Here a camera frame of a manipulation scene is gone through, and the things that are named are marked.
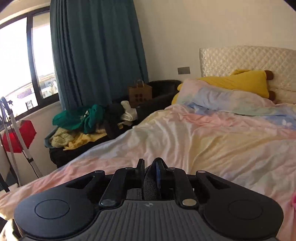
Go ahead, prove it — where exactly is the black bedside sofa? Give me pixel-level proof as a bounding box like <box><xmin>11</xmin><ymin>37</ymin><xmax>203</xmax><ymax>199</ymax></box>
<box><xmin>44</xmin><ymin>80</ymin><xmax>181</xmax><ymax>168</ymax></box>

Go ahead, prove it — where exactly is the green garment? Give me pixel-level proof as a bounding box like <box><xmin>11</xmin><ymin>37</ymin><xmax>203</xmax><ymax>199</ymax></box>
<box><xmin>52</xmin><ymin>104</ymin><xmax>104</xmax><ymax>134</ymax></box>

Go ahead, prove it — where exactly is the white quilted headboard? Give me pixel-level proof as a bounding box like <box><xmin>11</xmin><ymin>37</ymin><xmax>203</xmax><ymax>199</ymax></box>
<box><xmin>199</xmin><ymin>46</ymin><xmax>296</xmax><ymax>104</ymax></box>

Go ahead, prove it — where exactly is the brown paper bag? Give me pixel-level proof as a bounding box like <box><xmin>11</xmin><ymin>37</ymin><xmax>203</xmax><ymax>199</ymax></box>
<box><xmin>128</xmin><ymin>80</ymin><xmax>152</xmax><ymax>108</ymax></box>

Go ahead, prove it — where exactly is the black garment on sofa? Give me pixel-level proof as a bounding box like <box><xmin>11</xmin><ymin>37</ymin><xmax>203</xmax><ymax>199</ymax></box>
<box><xmin>103</xmin><ymin>103</ymin><xmax>127</xmax><ymax>140</ymax></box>

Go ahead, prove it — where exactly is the grey wall switch plate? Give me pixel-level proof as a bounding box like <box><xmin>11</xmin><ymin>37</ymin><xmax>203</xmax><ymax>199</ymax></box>
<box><xmin>177</xmin><ymin>66</ymin><xmax>191</xmax><ymax>75</ymax></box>

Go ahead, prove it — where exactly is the white cloth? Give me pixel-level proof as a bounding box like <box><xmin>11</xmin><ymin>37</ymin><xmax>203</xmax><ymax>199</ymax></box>
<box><xmin>120</xmin><ymin>100</ymin><xmax>138</xmax><ymax>121</ymax></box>

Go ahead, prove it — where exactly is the yellow plush pillow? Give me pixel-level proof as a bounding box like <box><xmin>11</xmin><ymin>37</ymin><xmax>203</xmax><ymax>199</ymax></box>
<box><xmin>171</xmin><ymin>69</ymin><xmax>276</xmax><ymax>104</ymax></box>

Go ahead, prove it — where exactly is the black framed window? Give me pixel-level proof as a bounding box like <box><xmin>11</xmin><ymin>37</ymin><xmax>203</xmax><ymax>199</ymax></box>
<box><xmin>1</xmin><ymin>6</ymin><xmax>59</xmax><ymax>118</ymax></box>

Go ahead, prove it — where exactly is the teal curtain near bed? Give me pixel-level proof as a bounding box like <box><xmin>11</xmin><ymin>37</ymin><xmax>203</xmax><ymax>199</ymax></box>
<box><xmin>50</xmin><ymin>1</ymin><xmax>148</xmax><ymax>110</ymax></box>

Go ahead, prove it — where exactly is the pastel tie-dye duvet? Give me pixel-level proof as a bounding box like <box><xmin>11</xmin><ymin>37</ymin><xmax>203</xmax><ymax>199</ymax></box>
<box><xmin>1</xmin><ymin>105</ymin><xmax>295</xmax><ymax>240</ymax></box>

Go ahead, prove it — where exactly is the red garment on rack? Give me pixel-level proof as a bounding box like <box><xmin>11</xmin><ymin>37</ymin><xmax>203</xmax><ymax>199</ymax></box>
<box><xmin>1</xmin><ymin>119</ymin><xmax>37</xmax><ymax>153</ymax></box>

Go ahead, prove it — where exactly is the pale yellow knitted garment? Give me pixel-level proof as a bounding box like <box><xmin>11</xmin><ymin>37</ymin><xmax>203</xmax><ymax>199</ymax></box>
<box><xmin>49</xmin><ymin>127</ymin><xmax>74</xmax><ymax>148</ymax></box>

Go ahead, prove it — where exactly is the pastel tie-dye pillow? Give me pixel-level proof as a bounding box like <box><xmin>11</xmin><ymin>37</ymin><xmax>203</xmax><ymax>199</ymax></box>
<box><xmin>176</xmin><ymin>79</ymin><xmax>295</xmax><ymax>118</ymax></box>

